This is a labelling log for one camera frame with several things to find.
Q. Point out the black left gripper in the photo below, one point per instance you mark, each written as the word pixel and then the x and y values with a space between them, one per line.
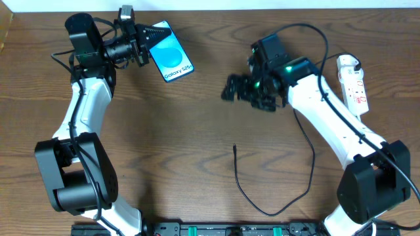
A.
pixel 142 46

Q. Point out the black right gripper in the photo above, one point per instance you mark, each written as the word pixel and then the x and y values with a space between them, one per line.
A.
pixel 245 88

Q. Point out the blue screen Galaxy smartphone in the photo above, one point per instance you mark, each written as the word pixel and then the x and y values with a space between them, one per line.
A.
pixel 170 57

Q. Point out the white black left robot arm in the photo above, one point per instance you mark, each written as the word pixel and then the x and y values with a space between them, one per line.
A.
pixel 77 173

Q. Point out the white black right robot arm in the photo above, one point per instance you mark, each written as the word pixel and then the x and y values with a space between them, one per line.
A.
pixel 376 173

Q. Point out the white power strip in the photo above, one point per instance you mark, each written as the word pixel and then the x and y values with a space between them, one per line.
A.
pixel 354 94

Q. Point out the white USB wall charger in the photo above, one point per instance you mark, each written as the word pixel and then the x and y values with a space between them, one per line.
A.
pixel 348 74

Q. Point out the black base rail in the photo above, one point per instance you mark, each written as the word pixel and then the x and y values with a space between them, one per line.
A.
pixel 177 229

